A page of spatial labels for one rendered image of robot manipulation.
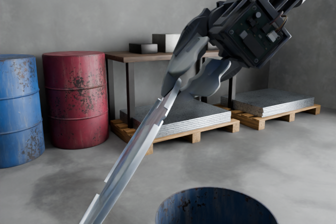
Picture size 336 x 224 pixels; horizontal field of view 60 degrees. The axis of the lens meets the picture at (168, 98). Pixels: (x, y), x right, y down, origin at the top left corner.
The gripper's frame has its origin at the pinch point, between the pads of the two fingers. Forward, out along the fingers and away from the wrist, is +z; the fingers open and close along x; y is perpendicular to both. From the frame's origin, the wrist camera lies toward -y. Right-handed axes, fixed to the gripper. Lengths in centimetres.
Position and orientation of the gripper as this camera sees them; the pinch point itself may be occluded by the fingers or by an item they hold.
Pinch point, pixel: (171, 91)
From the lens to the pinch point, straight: 38.8
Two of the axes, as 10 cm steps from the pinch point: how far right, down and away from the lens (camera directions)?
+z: -6.9, 7.2, 0.2
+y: 2.1, 2.3, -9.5
